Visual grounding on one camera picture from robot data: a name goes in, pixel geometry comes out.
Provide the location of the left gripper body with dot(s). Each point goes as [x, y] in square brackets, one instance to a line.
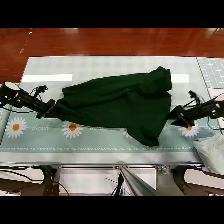
[47, 108]

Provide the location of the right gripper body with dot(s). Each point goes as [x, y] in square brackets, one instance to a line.
[180, 116]

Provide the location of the dark green T-shirt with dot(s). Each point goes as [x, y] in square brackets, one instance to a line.
[126, 103]

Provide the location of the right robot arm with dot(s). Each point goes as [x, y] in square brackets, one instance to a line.
[208, 108]

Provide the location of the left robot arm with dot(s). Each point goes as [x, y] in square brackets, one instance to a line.
[20, 97]

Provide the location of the pale green garment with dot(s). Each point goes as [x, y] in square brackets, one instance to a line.
[213, 153]

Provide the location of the silver frame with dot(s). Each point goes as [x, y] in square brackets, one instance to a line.
[143, 185]

